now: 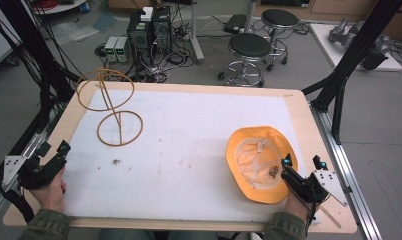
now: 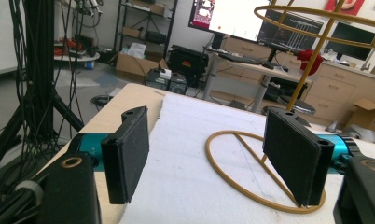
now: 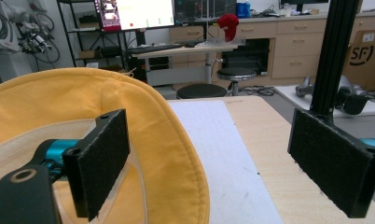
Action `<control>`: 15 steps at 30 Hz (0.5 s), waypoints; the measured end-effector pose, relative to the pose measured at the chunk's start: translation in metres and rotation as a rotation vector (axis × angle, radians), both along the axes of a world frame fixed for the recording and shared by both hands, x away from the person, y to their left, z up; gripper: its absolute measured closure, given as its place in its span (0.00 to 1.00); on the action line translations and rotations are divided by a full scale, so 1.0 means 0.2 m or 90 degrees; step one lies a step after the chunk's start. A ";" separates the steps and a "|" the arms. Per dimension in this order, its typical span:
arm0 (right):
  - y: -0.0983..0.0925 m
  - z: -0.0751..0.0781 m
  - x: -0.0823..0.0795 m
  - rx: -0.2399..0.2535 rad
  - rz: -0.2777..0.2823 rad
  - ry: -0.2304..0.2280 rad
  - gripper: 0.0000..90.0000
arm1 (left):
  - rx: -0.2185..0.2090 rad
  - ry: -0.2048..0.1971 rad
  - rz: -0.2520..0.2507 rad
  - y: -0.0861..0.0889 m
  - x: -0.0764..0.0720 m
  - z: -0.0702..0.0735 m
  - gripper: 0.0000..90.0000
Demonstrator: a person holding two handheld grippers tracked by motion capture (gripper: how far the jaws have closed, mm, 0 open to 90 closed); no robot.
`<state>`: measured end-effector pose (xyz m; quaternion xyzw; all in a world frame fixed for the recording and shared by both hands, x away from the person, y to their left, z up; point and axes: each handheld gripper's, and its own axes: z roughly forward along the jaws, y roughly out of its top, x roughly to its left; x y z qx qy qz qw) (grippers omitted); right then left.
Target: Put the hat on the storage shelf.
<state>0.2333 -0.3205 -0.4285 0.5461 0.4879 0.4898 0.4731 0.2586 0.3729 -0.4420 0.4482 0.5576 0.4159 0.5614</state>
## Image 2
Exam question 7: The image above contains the red wall poster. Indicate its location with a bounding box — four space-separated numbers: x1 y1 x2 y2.
324 0 367 17

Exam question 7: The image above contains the black keyboard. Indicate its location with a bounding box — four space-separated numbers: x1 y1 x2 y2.
217 51 275 70

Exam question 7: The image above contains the gold wire stand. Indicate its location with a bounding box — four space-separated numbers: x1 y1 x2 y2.
205 0 375 215

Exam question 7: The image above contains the black equipment case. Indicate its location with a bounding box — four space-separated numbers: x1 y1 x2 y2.
167 44 210 88

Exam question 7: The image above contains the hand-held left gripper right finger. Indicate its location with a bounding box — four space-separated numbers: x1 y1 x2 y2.
262 107 336 208

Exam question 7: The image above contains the black metal stand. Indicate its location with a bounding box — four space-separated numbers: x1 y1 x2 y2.
0 0 85 171

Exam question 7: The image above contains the wooden drawer cabinet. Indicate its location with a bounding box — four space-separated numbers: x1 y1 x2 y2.
303 61 375 124

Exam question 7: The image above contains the grey height-adjustable desk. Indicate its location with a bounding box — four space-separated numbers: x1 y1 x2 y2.
202 46 311 114

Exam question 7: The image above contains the round white table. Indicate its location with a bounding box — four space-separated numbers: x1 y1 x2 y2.
53 51 101 63

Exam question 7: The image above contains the red cap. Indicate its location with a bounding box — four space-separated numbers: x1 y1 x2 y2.
297 49 324 77

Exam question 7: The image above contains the white foam mat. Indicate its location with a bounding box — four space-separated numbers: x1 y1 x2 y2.
118 91 375 224

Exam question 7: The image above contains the black metal shelf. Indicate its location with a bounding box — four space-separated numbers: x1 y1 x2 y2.
113 0 179 60

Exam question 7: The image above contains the large bright monitor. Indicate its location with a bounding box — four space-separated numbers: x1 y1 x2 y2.
187 0 271 43

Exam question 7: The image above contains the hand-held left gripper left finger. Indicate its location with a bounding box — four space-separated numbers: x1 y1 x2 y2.
100 105 150 205

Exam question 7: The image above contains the dark monitor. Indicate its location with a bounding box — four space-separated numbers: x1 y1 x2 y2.
326 21 375 62

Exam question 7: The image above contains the small cardboard box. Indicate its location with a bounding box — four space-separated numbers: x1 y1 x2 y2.
345 98 375 145

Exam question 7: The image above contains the black round stool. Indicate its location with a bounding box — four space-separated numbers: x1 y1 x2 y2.
276 94 316 116

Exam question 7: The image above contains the open cardboard box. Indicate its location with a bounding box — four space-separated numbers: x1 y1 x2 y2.
115 42 169 84

